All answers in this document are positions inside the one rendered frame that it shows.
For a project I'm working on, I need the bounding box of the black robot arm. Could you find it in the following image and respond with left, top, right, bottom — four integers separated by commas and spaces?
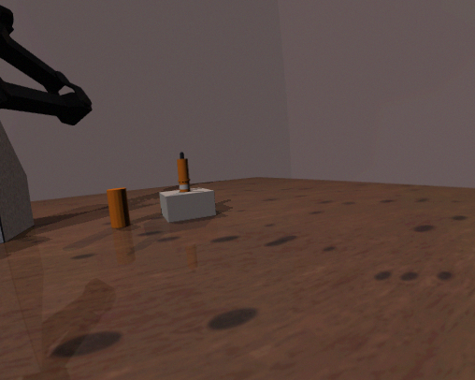
0, 5, 92, 125

